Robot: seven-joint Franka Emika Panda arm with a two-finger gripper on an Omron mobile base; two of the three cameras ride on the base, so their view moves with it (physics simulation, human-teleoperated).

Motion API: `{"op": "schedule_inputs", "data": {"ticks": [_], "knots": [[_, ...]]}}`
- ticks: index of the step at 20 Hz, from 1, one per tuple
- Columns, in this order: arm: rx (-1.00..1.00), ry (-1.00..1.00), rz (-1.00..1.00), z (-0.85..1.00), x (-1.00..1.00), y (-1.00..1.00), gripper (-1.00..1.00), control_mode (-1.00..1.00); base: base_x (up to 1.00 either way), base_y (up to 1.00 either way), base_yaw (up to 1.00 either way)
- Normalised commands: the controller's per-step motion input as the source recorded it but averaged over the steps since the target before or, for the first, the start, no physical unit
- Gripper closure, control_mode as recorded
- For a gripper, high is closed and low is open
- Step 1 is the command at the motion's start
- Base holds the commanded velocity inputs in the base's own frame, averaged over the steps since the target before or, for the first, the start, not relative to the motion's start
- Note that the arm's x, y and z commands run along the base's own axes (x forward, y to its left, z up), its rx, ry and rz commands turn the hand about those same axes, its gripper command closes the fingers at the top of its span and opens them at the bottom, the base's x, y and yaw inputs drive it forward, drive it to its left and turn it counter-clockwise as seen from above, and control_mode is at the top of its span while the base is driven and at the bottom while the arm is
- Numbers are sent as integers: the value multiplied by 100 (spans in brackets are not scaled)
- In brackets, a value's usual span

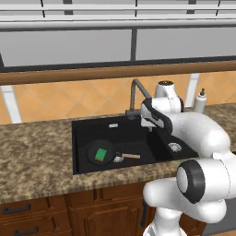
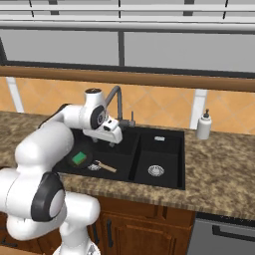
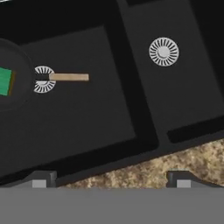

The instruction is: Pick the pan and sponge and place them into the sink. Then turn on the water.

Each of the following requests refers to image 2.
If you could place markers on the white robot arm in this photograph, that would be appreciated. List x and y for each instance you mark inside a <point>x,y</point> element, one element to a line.
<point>40,156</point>

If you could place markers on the green sponge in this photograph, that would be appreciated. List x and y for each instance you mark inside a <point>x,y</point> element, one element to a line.
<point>79,158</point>

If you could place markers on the brown wooden drawer front panel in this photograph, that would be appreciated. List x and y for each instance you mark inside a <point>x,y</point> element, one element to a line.
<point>139,207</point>

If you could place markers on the white soap dispenser bottle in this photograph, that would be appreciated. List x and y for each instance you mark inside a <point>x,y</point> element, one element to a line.
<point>203,126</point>

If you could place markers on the black double sink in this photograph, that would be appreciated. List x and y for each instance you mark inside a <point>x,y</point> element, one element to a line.
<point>159,156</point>

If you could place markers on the grey sink tap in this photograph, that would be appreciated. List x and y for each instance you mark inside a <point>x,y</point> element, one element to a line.
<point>119,99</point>

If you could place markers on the white wall trim strip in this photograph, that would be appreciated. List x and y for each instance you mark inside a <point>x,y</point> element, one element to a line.
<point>15,94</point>
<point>198,108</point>

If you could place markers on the brown wooden cupboard door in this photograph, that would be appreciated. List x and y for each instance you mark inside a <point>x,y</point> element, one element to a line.
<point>94,247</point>
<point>146,235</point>

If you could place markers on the silver sink drain strainer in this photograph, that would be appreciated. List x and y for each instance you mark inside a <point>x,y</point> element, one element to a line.
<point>94,167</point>
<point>156,170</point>

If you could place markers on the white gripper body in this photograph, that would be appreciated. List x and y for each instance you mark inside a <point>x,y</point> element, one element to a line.
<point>105,134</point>

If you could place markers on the window with dark frame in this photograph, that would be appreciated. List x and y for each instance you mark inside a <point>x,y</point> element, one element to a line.
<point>186,50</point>

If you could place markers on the white window blinds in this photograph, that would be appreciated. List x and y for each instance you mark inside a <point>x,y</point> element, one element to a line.
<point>149,15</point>

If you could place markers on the grey dishwasher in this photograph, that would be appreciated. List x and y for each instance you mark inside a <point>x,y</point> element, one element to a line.
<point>205,244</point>

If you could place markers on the brown wooden window sill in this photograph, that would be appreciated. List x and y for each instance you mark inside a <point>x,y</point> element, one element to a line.
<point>149,79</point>

